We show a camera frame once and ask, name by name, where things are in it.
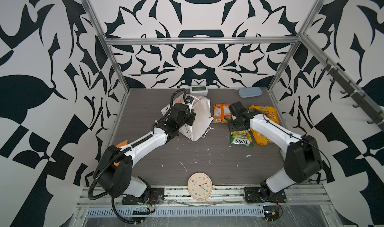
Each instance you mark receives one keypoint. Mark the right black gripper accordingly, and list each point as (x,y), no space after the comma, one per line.
(231,127)

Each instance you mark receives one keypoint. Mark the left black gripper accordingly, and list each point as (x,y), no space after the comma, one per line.
(191,116)

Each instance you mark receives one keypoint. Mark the green Fox's candy packet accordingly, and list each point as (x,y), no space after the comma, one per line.
(241,138)

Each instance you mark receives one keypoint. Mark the orange snack packet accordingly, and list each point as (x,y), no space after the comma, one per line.
(222,113)

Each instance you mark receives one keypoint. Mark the patterned paper gift bag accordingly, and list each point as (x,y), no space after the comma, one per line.
(201,107)

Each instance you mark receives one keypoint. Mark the yellow snack packet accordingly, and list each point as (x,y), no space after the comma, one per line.
(269,111)
(261,139)

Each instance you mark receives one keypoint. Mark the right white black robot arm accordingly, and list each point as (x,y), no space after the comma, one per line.
(302,155)

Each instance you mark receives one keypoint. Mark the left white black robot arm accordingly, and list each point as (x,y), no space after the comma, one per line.
(113,175)

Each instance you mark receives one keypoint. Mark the blue-grey glasses case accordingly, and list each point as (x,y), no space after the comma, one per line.
(250,92)

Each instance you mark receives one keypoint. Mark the white digital clock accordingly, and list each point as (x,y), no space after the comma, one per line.
(199,90)

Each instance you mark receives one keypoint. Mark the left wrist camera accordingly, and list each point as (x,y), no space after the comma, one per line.
(189,102)

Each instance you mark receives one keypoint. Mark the round beige wall clock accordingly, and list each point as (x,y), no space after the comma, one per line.
(200,186)

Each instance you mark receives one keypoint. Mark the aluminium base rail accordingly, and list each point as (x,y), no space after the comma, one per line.
(208,205)

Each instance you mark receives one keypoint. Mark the black wall hook rack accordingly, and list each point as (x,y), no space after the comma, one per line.
(351,89)

